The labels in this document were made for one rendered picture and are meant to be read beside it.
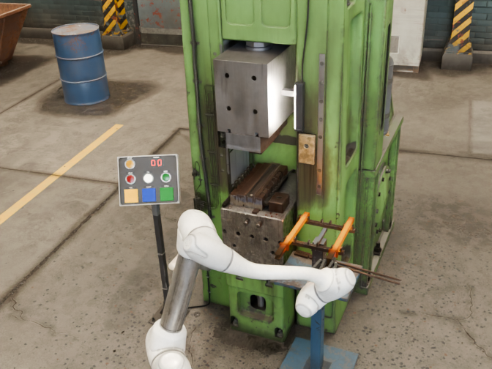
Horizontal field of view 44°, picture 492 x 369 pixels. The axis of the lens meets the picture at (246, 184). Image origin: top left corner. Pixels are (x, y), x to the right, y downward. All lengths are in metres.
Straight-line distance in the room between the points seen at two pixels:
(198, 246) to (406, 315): 2.16
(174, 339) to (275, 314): 1.17
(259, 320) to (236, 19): 1.80
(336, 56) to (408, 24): 5.31
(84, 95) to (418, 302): 5.01
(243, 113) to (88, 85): 4.75
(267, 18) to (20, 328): 2.56
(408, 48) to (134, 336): 5.69
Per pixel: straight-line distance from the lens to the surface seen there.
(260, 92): 3.09
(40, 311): 4.42
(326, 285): 2.50
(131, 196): 3.46
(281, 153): 3.75
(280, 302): 3.67
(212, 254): 2.30
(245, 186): 3.49
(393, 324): 4.08
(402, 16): 8.32
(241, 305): 3.87
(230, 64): 3.11
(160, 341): 2.70
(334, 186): 3.35
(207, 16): 3.26
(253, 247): 3.49
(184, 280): 2.54
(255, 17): 3.15
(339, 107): 3.14
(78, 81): 7.74
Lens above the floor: 2.68
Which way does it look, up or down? 29 degrees down
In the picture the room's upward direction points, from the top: 3 degrees counter-clockwise
